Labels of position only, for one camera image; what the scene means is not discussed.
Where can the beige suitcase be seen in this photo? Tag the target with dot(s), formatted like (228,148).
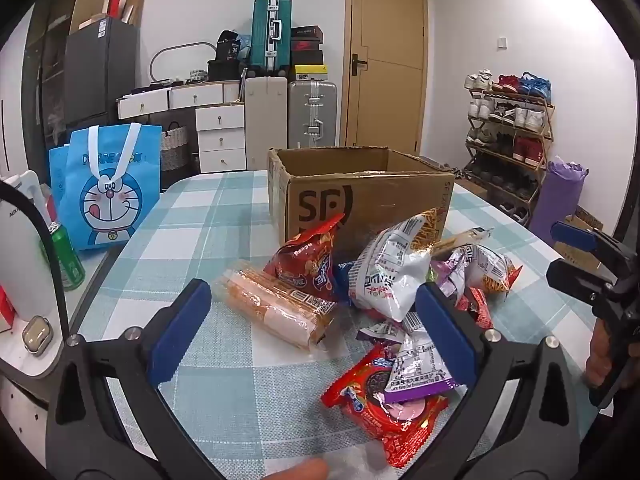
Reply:
(265,125)

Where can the wooden shoe rack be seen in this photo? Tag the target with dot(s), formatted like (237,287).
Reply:
(547,130)

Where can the grey oval hoop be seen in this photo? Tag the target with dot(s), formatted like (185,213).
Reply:
(160,55)

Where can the tall cardboard box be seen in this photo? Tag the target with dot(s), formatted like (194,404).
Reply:
(134,7)

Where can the white drawer desk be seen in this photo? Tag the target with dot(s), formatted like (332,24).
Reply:
(145,102)

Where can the shoe rack with shoes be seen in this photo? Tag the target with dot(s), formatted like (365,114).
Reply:
(530,150)

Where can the white drawer unit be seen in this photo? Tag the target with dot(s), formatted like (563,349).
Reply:
(220,140)

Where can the gold snack packet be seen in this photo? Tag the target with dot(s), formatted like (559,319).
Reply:
(465,240)

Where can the teal suitcase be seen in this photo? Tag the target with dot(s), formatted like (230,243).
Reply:
(262,35)

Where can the blue cartoon tote bag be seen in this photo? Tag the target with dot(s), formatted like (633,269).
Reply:
(110,160)

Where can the white purple snack bag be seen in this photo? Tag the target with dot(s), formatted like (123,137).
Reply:
(480,265)

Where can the brown cardboard box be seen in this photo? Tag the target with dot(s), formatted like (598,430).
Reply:
(400,200)

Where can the black paper bag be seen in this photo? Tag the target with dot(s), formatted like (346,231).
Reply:
(227,45)

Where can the silver suitcase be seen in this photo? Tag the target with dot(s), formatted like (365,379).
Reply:
(312,110)

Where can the blue cookie packet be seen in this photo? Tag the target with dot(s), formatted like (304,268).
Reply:
(345,277)

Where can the purple white snack packet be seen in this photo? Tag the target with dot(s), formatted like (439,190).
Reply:
(420,360)

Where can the red black shoe box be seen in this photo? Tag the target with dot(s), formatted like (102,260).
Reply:
(306,46)

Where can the person's left hand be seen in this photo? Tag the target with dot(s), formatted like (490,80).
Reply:
(300,472)

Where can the white side table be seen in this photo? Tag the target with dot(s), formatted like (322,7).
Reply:
(87,300)

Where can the tall red box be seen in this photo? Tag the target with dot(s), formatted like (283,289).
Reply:
(113,2)

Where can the wooden door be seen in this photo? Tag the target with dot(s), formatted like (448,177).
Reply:
(390,35)

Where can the person's right hand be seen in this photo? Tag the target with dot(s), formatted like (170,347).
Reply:
(600,355)

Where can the small cardboard box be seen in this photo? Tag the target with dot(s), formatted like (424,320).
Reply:
(590,220)

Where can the checked tablecloth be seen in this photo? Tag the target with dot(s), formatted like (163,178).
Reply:
(225,220)

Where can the purple yoga mat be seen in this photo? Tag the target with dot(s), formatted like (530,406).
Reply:
(560,200)

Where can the red cookie packet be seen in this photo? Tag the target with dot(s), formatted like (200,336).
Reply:
(380,410)

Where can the dark glass cabinet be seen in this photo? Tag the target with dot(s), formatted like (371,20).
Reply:
(50,60)

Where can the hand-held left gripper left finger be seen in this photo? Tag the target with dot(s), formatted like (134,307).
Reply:
(180,330)

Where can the black hat box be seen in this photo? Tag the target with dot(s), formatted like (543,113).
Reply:
(225,70)

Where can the small red snack packet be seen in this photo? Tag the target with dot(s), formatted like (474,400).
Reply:
(480,307)

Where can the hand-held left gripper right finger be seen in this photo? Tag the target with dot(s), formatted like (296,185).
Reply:
(445,335)

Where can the small red box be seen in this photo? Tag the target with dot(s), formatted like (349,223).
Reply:
(5,310)

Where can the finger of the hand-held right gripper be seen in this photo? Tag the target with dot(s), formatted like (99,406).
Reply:
(580,277)
(575,235)

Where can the striped bowl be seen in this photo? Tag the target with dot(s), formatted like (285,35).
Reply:
(198,76)

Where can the red chip bag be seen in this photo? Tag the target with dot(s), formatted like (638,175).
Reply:
(305,265)

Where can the green can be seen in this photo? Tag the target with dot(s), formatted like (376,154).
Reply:
(67,260)

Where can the small purple snack packet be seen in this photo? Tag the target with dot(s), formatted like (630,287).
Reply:
(377,332)

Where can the flat cardboard box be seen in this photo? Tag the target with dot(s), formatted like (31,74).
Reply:
(92,21)

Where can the white wardrobe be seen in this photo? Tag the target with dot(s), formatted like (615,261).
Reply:
(15,85)

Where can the beige earbuds case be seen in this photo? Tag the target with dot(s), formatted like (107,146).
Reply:
(35,335)

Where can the blue plastic bag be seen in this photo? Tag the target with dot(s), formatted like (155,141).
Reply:
(245,47)

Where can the orange cracker packet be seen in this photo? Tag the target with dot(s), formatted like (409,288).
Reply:
(270,305)

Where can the yellow black shoe box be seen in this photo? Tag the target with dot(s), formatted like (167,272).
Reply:
(310,72)

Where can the grey refrigerator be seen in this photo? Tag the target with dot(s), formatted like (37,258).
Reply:
(100,70)

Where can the wicker basket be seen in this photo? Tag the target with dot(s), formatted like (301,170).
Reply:
(174,150)

